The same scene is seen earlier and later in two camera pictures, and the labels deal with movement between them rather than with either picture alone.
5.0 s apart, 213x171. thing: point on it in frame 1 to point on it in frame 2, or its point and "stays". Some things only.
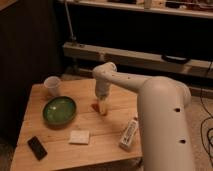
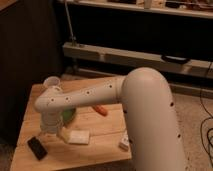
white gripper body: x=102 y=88 to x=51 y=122
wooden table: x=70 y=129 stays
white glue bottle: x=128 y=134 stays
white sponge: x=79 y=137 stays
